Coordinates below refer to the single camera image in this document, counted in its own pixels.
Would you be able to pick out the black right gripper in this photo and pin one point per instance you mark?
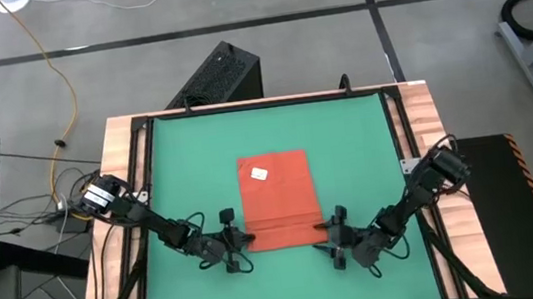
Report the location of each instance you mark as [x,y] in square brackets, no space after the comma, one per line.
[358,245]

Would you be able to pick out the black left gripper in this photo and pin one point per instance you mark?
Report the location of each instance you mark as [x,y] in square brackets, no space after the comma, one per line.
[214,246]

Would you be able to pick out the orange towel with white tag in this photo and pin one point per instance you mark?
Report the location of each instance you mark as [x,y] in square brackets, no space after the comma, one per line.
[277,198]

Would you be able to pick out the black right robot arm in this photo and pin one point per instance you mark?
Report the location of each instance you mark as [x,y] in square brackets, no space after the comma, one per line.
[417,192]

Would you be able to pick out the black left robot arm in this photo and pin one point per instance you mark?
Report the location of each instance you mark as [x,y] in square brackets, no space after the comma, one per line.
[154,222]

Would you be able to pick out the green table mat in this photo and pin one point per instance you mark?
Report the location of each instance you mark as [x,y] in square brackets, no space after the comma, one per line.
[345,135]

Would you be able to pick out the black table clamp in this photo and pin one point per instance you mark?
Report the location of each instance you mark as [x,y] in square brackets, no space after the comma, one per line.
[187,105]
[345,84]

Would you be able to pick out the black computer tower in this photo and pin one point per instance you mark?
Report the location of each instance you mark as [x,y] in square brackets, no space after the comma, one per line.
[223,74]

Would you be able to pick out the large black hazard-striped floor mat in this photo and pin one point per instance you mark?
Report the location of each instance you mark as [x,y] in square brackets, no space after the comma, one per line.
[506,218]

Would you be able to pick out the white tower fan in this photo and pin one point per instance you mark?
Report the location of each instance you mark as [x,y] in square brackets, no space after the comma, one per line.
[13,2]

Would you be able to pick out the silver arm base bracket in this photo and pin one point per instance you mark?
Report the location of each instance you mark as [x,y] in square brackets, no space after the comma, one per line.
[141,197]
[408,166]

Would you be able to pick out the black aluminium table frame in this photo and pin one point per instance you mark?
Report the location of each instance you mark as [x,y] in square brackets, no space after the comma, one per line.
[266,103]

